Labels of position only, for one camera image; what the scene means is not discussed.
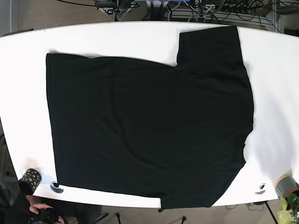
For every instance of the person's hand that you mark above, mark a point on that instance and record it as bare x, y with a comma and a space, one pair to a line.
36, 205

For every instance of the black T-shirt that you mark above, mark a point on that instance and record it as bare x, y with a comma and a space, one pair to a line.
142, 128

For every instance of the black gold-dotted cup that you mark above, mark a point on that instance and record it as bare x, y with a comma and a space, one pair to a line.
29, 182

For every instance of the grey tape roll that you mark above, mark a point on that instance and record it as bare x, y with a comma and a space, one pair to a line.
286, 185

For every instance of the green potted plant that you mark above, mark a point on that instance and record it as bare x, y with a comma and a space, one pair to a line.
289, 209

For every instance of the black power strip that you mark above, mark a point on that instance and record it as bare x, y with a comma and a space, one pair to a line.
234, 6

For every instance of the black camera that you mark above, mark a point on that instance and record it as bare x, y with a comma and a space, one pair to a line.
47, 216

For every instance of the left table cable grommet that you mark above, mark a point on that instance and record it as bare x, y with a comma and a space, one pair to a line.
55, 187

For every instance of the table cable grommet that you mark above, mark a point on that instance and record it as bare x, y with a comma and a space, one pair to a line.
261, 189
55, 187

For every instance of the right table cable grommet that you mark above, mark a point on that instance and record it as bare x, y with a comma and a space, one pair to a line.
261, 189

